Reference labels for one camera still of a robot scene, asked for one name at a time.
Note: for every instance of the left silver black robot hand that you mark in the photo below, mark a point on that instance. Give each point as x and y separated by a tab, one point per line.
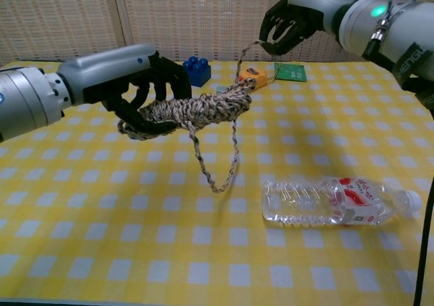
101	75

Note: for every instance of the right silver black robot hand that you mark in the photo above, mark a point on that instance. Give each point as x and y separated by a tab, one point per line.
315	0

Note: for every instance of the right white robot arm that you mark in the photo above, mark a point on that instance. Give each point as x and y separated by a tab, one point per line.
407	34

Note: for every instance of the green circuit board card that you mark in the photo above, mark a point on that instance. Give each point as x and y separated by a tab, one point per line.
291	71

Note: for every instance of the blue building block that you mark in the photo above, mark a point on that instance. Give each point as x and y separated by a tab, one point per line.
196	73

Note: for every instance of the orange tape measure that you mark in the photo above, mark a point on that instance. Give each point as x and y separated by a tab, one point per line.
256	77

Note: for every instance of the small green cube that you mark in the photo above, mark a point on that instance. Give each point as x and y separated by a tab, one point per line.
221	89

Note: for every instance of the yellow white checkered tablecloth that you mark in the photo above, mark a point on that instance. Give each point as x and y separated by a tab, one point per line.
101	217

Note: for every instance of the clear plastic water bottle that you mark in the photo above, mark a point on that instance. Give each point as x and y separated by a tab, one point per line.
305	204

